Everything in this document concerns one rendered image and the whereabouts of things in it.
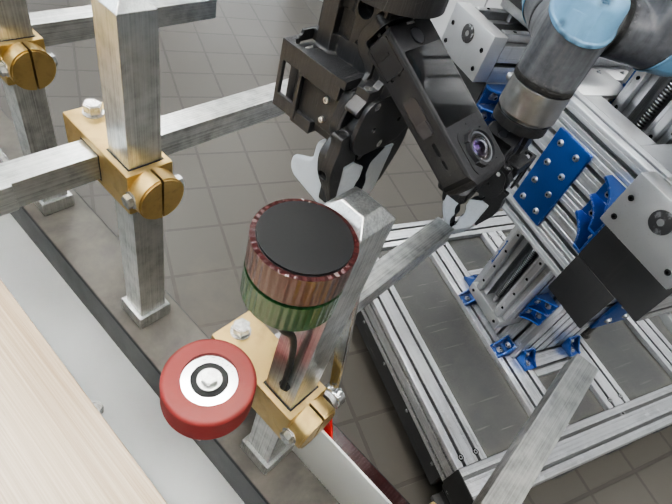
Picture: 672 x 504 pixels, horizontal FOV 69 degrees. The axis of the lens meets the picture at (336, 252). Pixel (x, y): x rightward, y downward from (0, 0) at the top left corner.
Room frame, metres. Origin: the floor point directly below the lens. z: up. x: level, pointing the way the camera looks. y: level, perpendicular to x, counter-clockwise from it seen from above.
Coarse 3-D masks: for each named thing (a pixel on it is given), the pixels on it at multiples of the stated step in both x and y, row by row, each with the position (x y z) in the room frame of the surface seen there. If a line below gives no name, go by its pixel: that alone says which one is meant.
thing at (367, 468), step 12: (336, 432) 0.27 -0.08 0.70; (348, 444) 0.26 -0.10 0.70; (348, 456) 0.25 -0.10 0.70; (360, 456) 0.25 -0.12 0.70; (360, 468) 0.24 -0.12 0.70; (372, 468) 0.24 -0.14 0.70; (372, 480) 0.23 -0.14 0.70; (384, 480) 0.24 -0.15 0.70; (384, 492) 0.22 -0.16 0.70; (396, 492) 0.23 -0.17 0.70
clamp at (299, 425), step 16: (256, 320) 0.28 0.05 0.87; (224, 336) 0.25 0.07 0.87; (256, 336) 0.26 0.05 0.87; (272, 336) 0.27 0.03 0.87; (256, 352) 0.24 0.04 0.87; (272, 352) 0.25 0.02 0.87; (256, 368) 0.23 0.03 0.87; (320, 384) 0.23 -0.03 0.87; (256, 400) 0.21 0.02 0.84; (272, 400) 0.20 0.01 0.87; (304, 400) 0.21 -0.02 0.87; (320, 400) 0.22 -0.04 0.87; (272, 416) 0.20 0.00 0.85; (288, 416) 0.19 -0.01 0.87; (304, 416) 0.20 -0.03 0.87; (320, 416) 0.21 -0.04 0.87; (288, 432) 0.19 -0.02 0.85; (304, 432) 0.19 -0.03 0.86
